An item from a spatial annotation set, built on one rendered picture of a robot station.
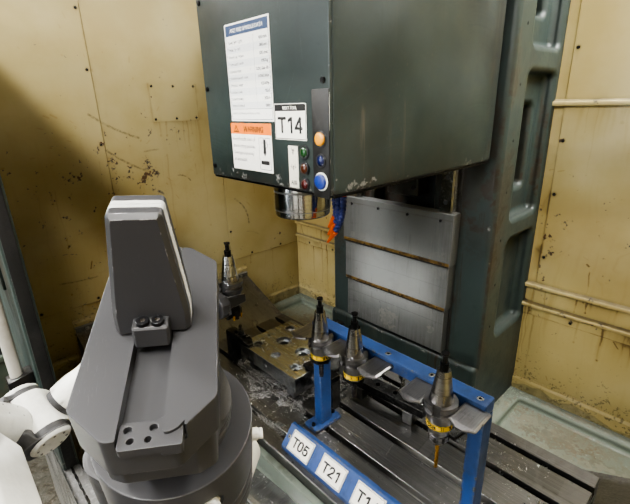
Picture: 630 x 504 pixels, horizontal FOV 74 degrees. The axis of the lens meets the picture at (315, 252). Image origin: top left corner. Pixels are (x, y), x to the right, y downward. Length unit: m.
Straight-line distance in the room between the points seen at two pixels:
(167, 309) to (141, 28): 1.92
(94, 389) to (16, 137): 1.75
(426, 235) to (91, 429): 1.35
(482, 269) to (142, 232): 1.34
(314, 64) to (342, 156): 0.17
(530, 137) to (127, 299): 1.55
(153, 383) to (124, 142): 1.84
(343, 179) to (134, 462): 0.70
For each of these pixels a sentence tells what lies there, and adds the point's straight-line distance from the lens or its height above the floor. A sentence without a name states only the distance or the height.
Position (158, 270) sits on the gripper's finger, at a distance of 0.18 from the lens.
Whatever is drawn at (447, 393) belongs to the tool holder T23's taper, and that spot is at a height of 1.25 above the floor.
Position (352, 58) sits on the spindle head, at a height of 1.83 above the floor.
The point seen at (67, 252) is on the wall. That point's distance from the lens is 2.00.
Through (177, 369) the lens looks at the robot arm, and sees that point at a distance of 0.19.
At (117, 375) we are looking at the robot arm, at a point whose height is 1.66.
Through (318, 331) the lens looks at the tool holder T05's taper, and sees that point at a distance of 1.02.
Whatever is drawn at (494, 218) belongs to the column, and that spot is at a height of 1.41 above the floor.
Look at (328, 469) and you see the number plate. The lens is 1.13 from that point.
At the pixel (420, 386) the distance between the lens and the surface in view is 0.91.
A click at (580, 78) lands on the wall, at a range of 1.66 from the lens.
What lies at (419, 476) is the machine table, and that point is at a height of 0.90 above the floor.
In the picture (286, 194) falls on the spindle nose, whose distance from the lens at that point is 1.13.
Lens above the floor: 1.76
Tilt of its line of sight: 19 degrees down
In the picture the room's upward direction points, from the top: 2 degrees counter-clockwise
